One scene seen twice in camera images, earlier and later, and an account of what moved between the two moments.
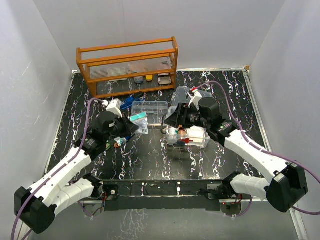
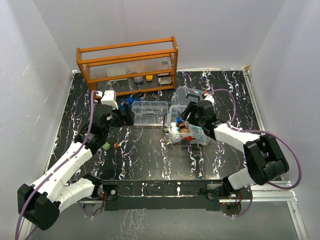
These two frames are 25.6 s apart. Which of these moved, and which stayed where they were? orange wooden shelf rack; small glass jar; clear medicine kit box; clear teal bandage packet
Moved: clear teal bandage packet
Stayed: clear medicine kit box; small glass jar; orange wooden shelf rack
